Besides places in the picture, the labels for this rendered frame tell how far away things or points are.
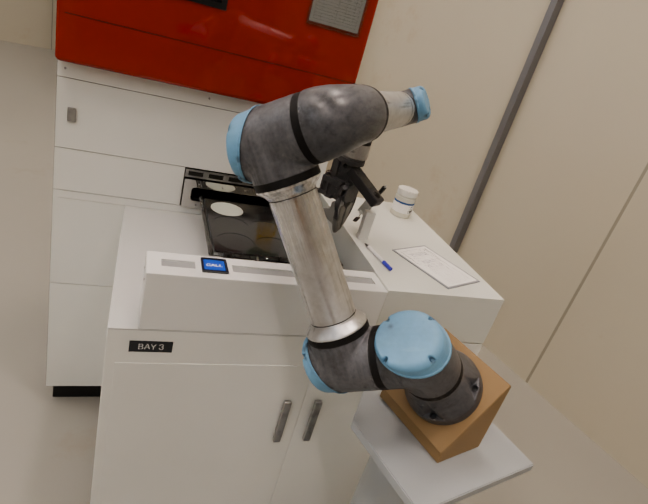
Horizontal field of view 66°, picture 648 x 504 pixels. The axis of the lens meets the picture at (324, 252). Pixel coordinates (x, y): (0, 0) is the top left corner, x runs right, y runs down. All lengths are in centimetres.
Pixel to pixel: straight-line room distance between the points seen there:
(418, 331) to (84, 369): 144
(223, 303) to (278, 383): 28
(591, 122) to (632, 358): 114
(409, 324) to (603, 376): 205
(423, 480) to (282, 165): 61
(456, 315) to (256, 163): 75
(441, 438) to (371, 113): 61
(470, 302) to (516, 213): 171
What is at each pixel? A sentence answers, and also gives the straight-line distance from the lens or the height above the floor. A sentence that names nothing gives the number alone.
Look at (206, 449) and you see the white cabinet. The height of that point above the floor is 45.
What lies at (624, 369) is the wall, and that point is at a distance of 280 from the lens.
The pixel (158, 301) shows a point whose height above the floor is 89.
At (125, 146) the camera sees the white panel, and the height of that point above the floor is 101.
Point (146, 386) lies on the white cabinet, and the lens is 124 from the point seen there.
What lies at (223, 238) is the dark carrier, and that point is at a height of 90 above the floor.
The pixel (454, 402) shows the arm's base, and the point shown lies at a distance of 98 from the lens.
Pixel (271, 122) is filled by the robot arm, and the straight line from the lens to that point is 79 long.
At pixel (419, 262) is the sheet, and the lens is 141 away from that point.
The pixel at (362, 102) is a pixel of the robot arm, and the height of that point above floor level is 140.
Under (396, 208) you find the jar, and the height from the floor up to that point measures 99.
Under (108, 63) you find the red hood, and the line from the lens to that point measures 151.
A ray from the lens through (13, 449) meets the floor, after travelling 203.
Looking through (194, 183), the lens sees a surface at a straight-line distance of 164.
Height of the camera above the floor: 151
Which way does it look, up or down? 25 degrees down
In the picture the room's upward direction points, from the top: 17 degrees clockwise
